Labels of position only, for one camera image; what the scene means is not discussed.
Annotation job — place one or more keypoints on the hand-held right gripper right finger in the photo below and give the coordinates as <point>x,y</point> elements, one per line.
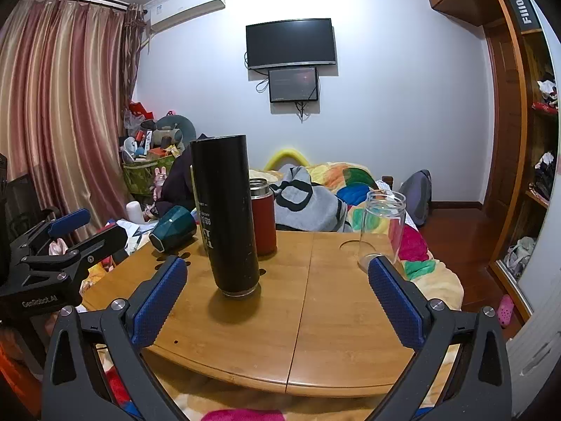
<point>394,302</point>

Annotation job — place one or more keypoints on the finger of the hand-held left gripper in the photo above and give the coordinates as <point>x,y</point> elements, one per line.
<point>103,241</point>
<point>70,222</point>

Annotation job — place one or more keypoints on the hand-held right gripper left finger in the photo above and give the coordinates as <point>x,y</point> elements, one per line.
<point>160,298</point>

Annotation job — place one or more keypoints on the tall black tumbler cup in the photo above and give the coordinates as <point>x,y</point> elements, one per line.
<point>223,210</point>

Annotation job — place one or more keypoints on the dark green cup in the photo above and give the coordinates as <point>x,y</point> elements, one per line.
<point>175,226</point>

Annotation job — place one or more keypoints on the clear glass cup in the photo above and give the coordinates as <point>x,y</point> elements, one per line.
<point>381,228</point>

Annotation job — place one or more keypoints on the red thermos cup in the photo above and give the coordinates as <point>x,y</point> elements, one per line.
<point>265,223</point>

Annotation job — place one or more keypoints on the white bottle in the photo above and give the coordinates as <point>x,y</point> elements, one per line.
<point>135,212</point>

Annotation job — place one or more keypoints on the black chair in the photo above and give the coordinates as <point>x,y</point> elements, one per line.
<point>30,201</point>

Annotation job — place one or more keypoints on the green storage basket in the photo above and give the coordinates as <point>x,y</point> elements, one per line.
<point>138,180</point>

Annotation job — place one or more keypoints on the pink bunny toy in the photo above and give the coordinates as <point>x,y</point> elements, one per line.
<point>160,182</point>

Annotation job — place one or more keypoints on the wooden folding table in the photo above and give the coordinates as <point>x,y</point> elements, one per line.
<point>307,315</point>

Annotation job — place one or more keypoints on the small white fan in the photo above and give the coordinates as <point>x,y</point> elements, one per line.
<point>128,149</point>

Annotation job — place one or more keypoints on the dark jacket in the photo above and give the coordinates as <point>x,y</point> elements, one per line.
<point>177,175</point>

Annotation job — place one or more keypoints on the grey backpack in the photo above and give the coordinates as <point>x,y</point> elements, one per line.
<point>416,197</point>

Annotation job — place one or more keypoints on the pink slipper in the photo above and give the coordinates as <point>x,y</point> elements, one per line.
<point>505,311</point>

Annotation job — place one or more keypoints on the pink striped curtain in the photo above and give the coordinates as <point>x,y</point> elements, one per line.
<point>61,96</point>

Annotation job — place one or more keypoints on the grey black printed garment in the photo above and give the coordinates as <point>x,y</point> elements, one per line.
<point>307,210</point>

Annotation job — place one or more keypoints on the red gift bag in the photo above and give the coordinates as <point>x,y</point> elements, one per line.
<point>136,109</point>

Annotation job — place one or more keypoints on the grey clothes bundle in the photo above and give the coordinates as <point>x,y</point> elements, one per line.
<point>520,256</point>

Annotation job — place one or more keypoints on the grey green plush toy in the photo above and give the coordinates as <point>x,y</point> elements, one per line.
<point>175,127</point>

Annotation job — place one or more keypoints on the yellow arched cushion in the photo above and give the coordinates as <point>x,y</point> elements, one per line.
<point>289,155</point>

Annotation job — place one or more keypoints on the wooden wardrobe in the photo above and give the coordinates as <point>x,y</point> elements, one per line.
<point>508,162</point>

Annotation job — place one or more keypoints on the brown patterned curtain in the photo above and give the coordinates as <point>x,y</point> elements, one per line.
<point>133,52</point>

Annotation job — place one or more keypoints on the dark clothes pile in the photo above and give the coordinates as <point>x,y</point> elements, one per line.
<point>545,175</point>

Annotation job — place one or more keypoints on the white air conditioner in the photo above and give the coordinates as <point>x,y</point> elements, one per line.
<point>188,8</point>

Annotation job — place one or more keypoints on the pile of folded clothes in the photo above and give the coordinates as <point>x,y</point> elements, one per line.
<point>548,94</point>

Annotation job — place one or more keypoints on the small black wall monitor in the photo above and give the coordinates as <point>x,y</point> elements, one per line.
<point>293,84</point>

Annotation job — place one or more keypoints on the black wall television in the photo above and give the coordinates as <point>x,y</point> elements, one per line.
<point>291,44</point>

